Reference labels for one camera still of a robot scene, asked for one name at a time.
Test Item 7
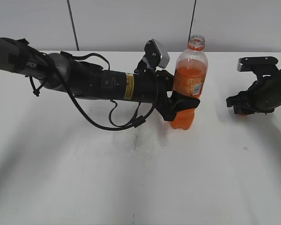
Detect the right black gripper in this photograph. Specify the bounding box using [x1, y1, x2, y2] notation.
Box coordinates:
[226, 76, 279, 115]

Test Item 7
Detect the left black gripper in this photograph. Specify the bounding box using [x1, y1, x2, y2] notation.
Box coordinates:
[131, 69, 200, 121]

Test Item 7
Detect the orange soda plastic bottle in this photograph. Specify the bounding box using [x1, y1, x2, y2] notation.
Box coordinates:
[169, 34, 208, 130]

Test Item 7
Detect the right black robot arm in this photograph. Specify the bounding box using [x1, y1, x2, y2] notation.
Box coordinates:
[226, 56, 281, 115]

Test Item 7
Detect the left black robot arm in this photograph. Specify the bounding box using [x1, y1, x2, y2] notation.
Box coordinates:
[0, 37, 200, 121]

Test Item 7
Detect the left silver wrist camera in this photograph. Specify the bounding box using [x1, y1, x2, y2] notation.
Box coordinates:
[134, 38, 170, 74]

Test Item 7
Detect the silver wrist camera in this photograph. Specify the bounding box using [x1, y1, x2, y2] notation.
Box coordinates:
[134, 38, 170, 74]
[237, 56, 278, 80]

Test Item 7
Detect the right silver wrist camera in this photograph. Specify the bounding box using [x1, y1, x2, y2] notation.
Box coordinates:
[237, 56, 278, 80]

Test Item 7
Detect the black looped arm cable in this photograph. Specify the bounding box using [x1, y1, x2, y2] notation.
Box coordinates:
[29, 53, 158, 131]

